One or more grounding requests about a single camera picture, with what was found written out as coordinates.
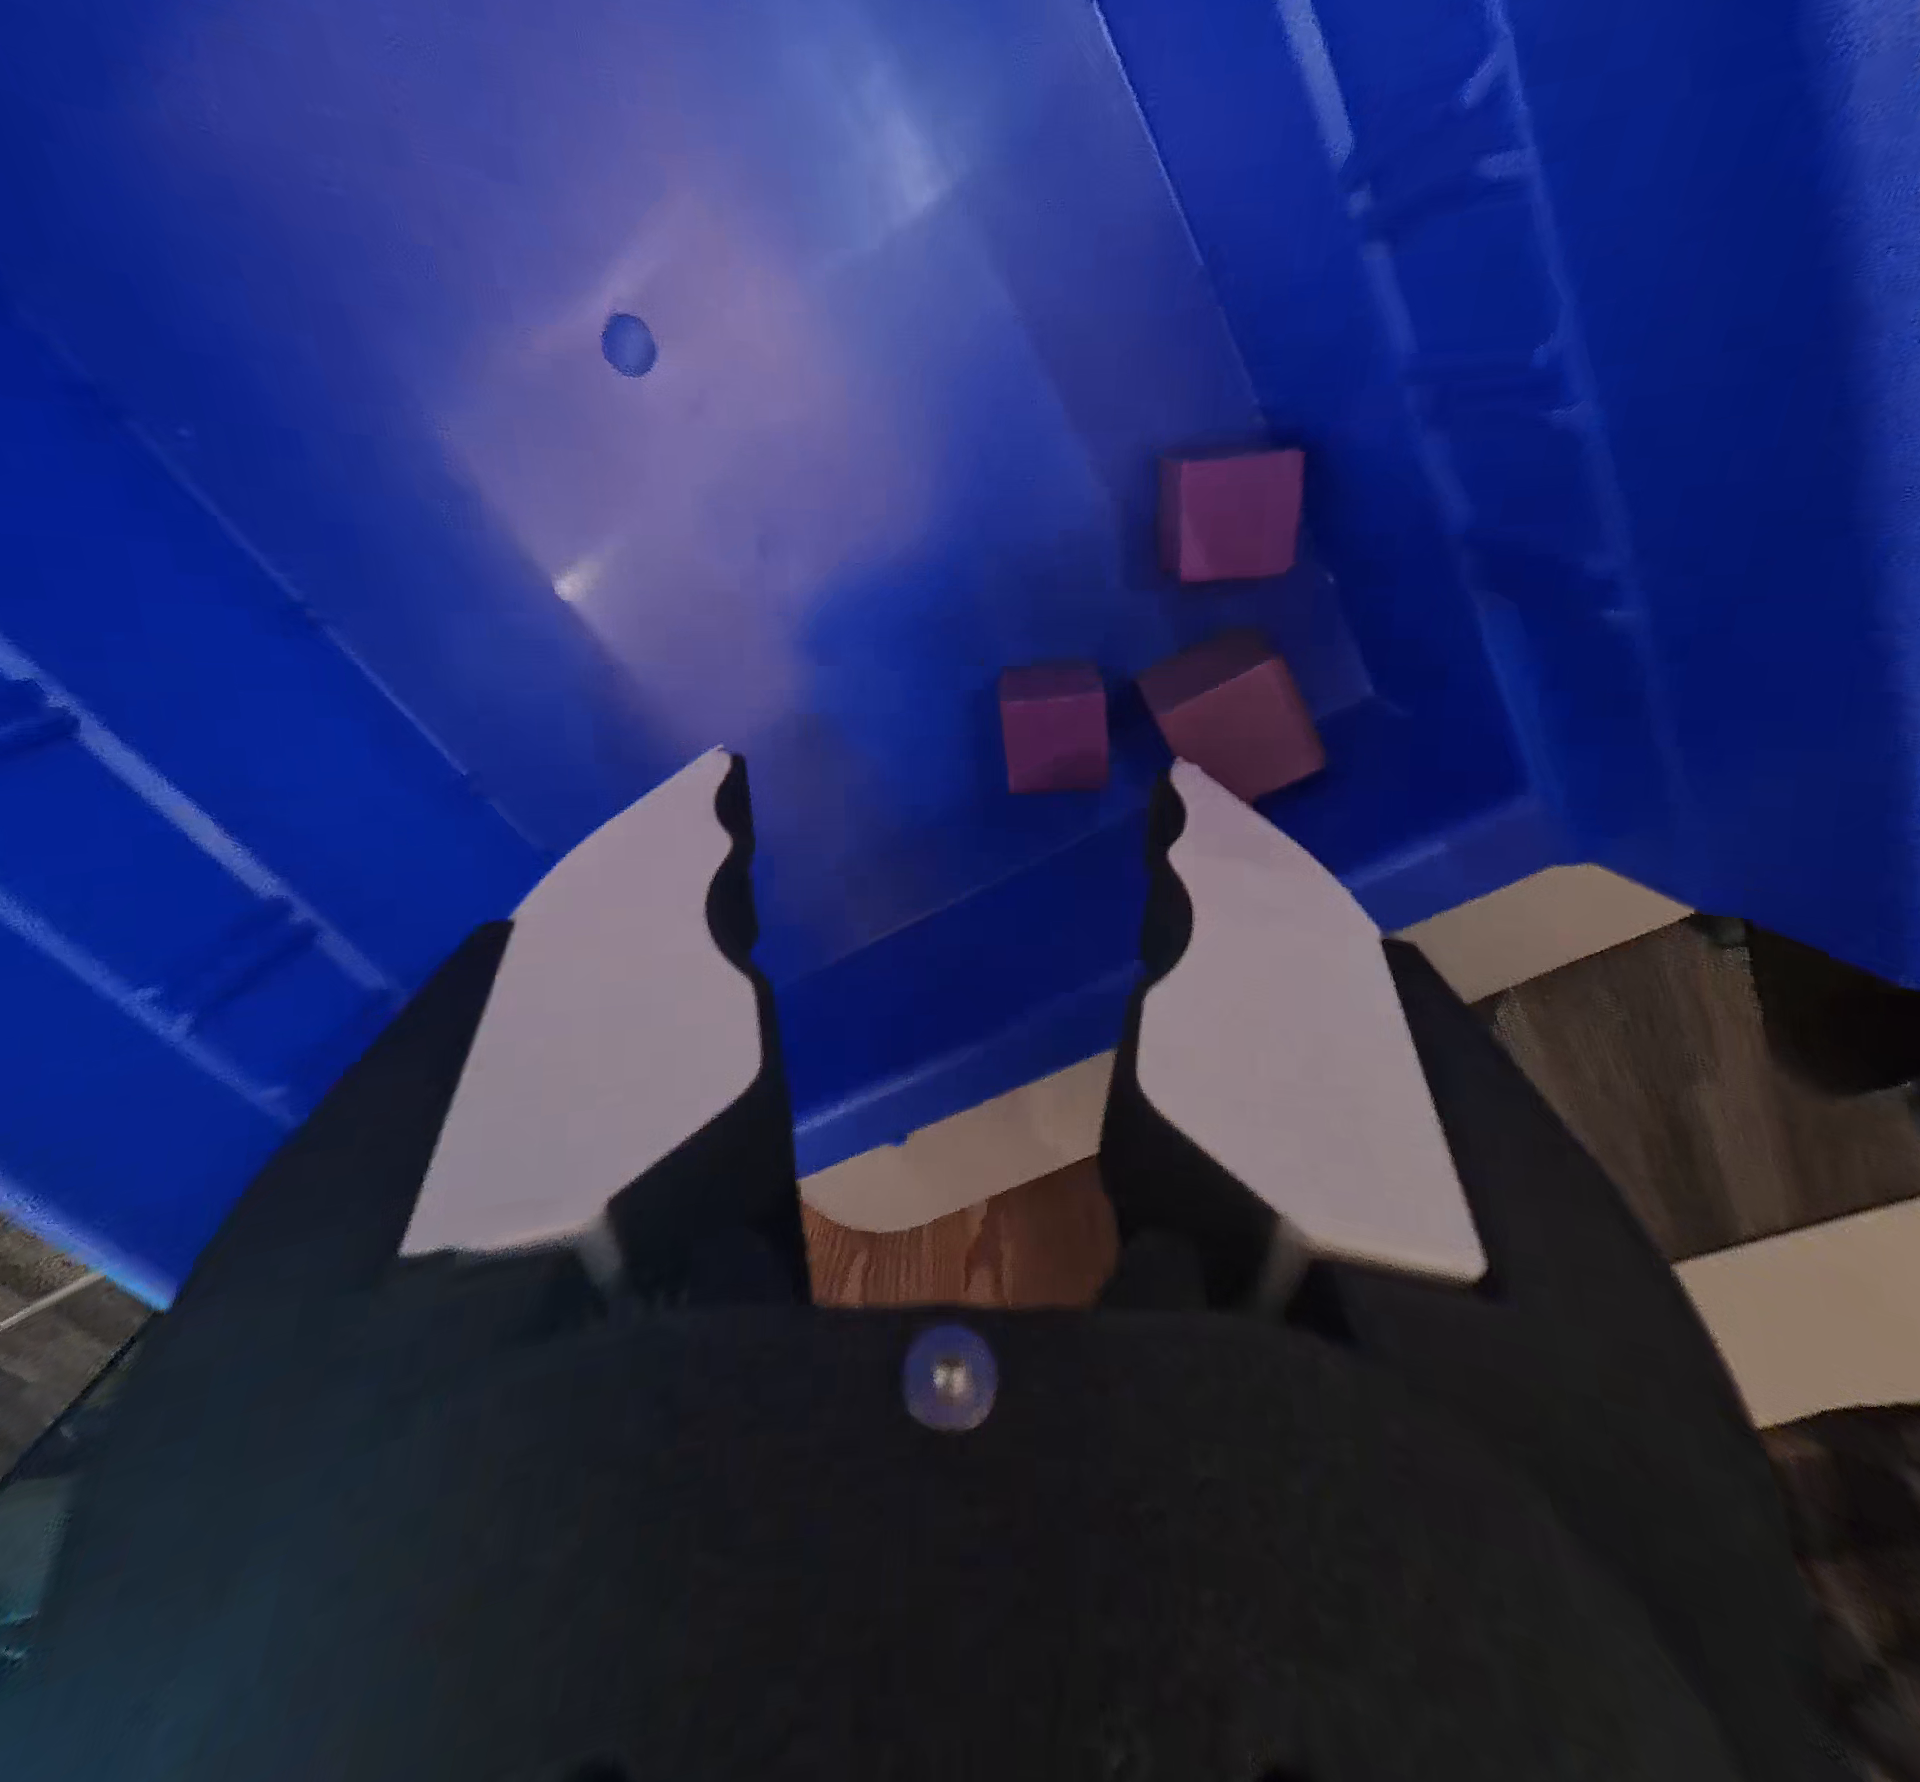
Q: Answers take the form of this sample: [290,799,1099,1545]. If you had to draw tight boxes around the blue plastic bin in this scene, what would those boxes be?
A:
[0,0,1920,1303]

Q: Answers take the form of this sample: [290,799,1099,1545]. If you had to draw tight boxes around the purple wooden cube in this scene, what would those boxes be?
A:
[998,664,1111,794]
[1137,632,1328,799]
[1158,446,1306,583]

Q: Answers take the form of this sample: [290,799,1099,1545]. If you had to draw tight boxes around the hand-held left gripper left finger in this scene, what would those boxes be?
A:
[402,747,796,1259]

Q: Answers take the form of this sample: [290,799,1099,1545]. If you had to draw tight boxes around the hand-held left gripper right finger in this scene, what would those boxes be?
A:
[1099,759,1488,1286]

